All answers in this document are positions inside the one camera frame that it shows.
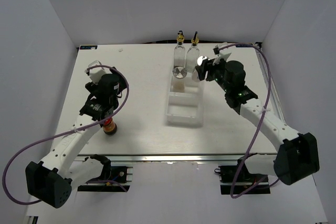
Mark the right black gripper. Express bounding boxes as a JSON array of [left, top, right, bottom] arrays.
[[195, 56, 230, 93]]

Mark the white shaker blue label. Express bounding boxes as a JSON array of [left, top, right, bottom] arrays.
[[192, 56, 208, 82]]

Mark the glass pourer bottle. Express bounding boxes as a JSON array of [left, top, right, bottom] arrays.
[[186, 31, 200, 73]]

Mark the glass bottle dark sauce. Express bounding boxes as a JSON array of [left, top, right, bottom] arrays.
[[173, 30, 185, 68]]

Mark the tall jar silver lid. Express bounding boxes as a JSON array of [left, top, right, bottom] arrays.
[[172, 66, 187, 92]]

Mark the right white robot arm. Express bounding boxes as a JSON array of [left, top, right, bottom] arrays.
[[193, 58, 320, 185]]

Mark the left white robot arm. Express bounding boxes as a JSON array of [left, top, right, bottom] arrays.
[[25, 70, 127, 208]]

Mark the red lid sauce jar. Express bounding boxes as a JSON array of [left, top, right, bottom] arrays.
[[102, 118, 118, 135]]

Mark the right xdof logo sticker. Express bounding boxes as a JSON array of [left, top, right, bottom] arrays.
[[235, 43, 253, 48]]

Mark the xdof logo sticker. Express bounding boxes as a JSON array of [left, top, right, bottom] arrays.
[[79, 45, 98, 50], [235, 43, 253, 48]]

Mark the white plastic organizer tray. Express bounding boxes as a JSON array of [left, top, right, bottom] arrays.
[[165, 60, 204, 128]]

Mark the left xdof logo sticker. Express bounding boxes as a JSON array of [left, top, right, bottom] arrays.
[[79, 45, 98, 50]]

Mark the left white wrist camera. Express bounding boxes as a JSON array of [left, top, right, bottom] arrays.
[[85, 60, 107, 84]]

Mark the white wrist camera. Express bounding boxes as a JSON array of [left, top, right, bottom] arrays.
[[85, 60, 107, 84], [213, 42, 232, 65]]

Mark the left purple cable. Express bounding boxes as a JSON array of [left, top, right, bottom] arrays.
[[2, 65, 130, 206]]

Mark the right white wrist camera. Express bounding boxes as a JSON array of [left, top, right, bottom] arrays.
[[213, 42, 232, 65]]

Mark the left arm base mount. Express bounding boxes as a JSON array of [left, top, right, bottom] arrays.
[[77, 162, 133, 193]]

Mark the aluminium table frame rail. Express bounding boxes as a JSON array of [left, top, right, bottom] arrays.
[[76, 153, 279, 164]]

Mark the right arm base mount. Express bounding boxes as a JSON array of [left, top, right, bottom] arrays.
[[214, 159, 270, 195]]

